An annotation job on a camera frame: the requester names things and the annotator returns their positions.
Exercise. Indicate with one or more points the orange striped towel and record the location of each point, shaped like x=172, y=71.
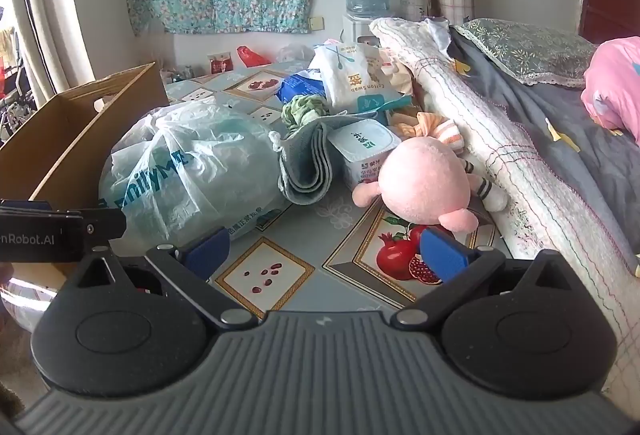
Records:
x=440, y=127

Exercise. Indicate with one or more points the translucent plastic bag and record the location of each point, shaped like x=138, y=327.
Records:
x=185, y=165

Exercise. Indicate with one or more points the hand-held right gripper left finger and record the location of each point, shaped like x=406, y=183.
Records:
x=207, y=252

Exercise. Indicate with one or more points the white yogurt tub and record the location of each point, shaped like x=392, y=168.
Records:
x=362, y=147

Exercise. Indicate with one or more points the red plastic bag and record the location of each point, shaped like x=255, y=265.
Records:
x=251, y=56

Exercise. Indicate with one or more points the beige snack packet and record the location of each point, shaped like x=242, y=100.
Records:
x=392, y=67

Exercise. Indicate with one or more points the pink plush toy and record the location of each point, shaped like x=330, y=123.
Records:
x=425, y=180

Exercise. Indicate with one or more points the pink quilt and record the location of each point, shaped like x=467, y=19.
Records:
x=617, y=85

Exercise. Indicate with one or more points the floral pillow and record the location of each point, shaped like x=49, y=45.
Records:
x=530, y=47

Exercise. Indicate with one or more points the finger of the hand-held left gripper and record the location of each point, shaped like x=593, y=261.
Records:
x=107, y=222

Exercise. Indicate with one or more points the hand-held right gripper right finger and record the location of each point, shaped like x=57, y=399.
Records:
x=445, y=255

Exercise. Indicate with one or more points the dark metal rack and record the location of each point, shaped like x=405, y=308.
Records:
x=15, y=80

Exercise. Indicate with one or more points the blue packet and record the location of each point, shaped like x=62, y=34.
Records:
x=300, y=87

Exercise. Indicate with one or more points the small red box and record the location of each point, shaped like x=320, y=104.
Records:
x=220, y=64

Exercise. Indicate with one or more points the white quilted blanket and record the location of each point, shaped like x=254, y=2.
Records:
x=525, y=180

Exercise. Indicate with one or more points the white plastic bag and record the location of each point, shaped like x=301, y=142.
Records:
x=295, y=52

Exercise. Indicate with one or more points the white cotton swab pack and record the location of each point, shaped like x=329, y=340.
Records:
x=350, y=75

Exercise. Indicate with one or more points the blue grey woven towel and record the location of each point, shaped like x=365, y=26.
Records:
x=305, y=160

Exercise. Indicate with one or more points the grey bedsheet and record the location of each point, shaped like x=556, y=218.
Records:
x=530, y=115

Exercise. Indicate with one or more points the white water dispenser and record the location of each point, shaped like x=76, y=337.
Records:
x=357, y=27

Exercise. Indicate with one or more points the green crumpled cloth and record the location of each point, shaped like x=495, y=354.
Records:
x=302, y=110

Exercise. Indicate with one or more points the wall socket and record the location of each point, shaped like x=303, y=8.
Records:
x=315, y=22

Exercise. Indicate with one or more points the pomegranate print tablecloth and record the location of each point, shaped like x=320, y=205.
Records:
x=310, y=245

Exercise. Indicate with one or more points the cardboard box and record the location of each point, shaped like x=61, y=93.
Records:
x=65, y=135

